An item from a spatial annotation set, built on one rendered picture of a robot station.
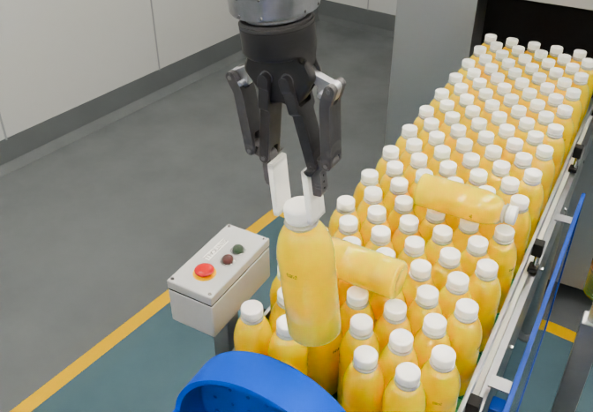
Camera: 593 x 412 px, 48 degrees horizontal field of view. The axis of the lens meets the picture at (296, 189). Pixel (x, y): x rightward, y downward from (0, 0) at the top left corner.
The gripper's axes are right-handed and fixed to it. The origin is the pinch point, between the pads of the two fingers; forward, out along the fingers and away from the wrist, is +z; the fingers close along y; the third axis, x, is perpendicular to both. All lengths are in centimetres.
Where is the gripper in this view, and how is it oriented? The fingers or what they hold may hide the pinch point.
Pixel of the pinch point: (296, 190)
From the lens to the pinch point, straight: 74.7
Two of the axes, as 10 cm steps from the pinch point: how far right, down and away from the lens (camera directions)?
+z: 1.0, 8.4, 5.3
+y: 8.5, 2.0, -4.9
